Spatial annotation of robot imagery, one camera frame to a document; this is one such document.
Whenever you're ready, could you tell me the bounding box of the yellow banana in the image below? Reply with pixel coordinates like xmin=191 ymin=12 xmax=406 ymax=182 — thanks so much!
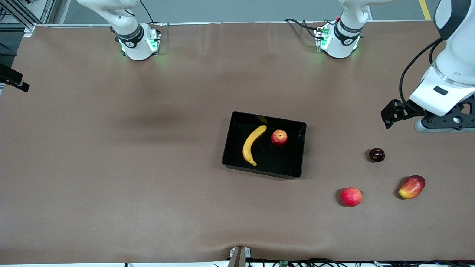
xmin=242 ymin=125 xmax=268 ymax=167

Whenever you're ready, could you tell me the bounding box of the dark purple plum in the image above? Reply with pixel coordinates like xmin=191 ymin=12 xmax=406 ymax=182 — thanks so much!
xmin=368 ymin=148 xmax=386 ymax=163

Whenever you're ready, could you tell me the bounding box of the red apple on table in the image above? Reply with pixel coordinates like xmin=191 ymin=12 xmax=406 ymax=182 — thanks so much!
xmin=340 ymin=187 xmax=363 ymax=207

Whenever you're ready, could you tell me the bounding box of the silver table edge rail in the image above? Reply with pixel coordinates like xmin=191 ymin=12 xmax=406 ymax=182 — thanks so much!
xmin=26 ymin=21 xmax=383 ymax=28

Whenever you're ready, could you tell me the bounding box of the brown pole with metal bracket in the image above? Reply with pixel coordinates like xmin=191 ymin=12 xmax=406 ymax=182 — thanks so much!
xmin=228 ymin=245 xmax=253 ymax=267

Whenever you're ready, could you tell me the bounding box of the red yellow apple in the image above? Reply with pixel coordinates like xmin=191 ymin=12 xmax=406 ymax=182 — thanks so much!
xmin=271 ymin=129 xmax=288 ymax=146

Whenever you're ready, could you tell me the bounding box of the red yellow mango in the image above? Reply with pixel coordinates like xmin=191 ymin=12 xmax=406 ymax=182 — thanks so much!
xmin=399 ymin=175 xmax=426 ymax=200

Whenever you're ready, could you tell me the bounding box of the black left arm base cable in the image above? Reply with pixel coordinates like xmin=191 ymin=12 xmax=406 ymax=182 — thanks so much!
xmin=284 ymin=18 xmax=320 ymax=37

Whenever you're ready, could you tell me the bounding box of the black arm base cable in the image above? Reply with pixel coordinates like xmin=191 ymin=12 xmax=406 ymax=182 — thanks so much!
xmin=139 ymin=0 xmax=155 ymax=24
xmin=284 ymin=18 xmax=320 ymax=37

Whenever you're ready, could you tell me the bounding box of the silver aluminium frame profile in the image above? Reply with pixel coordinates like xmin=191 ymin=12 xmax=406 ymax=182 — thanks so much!
xmin=0 ymin=0 xmax=56 ymax=37

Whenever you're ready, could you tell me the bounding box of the black plastic box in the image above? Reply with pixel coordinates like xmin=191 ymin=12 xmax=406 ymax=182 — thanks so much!
xmin=222 ymin=111 xmax=307 ymax=179

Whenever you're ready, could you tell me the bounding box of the black right arm base cable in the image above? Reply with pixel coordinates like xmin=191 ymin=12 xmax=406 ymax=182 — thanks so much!
xmin=139 ymin=0 xmax=155 ymax=24

